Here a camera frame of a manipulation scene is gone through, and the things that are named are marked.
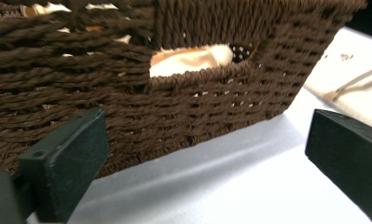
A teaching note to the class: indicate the brown woven basket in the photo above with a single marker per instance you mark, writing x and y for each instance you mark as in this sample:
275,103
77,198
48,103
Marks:
205,109

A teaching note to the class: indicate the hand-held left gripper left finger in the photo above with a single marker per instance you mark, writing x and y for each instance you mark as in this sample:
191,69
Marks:
68,155

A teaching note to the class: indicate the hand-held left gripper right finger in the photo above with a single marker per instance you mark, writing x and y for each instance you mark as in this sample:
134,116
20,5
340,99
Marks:
351,155

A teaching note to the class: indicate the cream cloth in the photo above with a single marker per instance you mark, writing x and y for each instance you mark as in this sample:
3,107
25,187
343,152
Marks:
186,62

